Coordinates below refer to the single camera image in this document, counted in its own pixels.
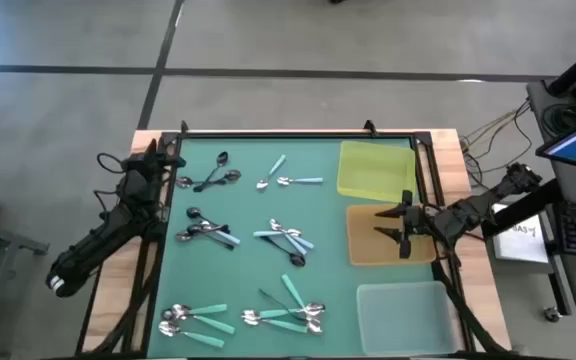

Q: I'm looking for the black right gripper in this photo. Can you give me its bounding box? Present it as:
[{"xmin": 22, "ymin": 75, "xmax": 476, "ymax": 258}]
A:
[{"xmin": 373, "ymin": 190, "xmax": 439, "ymax": 260}]

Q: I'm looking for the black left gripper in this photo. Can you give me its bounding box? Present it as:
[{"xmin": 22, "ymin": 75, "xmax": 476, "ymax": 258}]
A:
[{"xmin": 123, "ymin": 139, "xmax": 187, "ymax": 176}]

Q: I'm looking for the silver metal spoon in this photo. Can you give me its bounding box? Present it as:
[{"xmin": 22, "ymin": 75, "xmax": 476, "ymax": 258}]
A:
[{"xmin": 186, "ymin": 223, "xmax": 232, "ymax": 236}]

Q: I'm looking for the beige plastic bin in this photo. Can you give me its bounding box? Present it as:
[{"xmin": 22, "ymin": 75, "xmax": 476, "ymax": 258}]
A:
[{"xmin": 345, "ymin": 203, "xmax": 438, "ymax": 267}]

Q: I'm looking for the yellow plastic bin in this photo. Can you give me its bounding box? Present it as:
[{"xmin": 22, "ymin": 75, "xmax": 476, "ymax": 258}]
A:
[{"xmin": 336, "ymin": 140, "xmax": 418, "ymax": 204}]

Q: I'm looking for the clear plastic bin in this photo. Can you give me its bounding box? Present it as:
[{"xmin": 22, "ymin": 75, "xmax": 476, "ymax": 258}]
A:
[{"xmin": 355, "ymin": 280, "xmax": 459, "ymax": 357}]

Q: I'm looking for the black metal support beam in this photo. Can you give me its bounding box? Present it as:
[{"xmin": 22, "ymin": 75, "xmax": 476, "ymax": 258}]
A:
[{"xmin": 481, "ymin": 178, "xmax": 567, "ymax": 239}]

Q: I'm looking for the white paper sheet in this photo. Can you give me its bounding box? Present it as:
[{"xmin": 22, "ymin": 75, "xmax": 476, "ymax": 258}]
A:
[{"xmin": 491, "ymin": 203, "xmax": 550, "ymax": 265}]

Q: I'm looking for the green table mat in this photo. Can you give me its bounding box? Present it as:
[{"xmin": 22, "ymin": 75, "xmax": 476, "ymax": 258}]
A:
[{"xmin": 146, "ymin": 135, "xmax": 464, "ymax": 359}]

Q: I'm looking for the gray equipment cart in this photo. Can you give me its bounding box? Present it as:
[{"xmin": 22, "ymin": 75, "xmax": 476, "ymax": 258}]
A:
[{"xmin": 525, "ymin": 78, "xmax": 576, "ymax": 325}]

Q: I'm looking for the black metal table frame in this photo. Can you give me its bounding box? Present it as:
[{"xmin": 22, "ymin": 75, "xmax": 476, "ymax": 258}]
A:
[{"xmin": 75, "ymin": 130, "xmax": 509, "ymax": 360}]

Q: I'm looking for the loose cable bundle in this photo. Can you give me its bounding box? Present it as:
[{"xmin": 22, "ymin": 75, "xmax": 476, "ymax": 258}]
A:
[{"xmin": 459, "ymin": 98, "xmax": 534, "ymax": 189}]

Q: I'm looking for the black coiled cable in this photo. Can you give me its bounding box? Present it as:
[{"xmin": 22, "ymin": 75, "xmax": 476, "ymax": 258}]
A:
[{"xmin": 541, "ymin": 102, "xmax": 576, "ymax": 136}]

